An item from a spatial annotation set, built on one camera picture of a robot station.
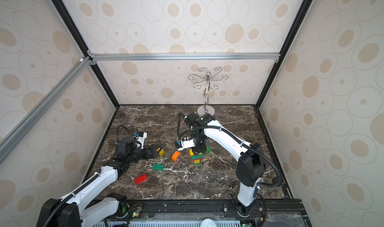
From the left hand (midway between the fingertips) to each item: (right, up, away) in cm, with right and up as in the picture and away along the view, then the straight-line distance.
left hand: (160, 147), depth 82 cm
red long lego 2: (+21, -7, +1) cm, 22 cm away
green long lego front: (-2, -12, +5) cm, 14 cm away
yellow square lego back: (+17, -2, -4) cm, 18 cm away
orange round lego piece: (+7, -6, +8) cm, 12 cm away
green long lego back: (+21, -4, -4) cm, 22 cm away
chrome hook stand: (+27, +41, +9) cm, 50 cm away
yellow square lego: (+20, -9, +3) cm, 22 cm away
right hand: (+22, +1, 0) cm, 23 cm away
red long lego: (-11, -18, +1) cm, 21 cm away
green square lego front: (+20, -11, +6) cm, 24 cm away
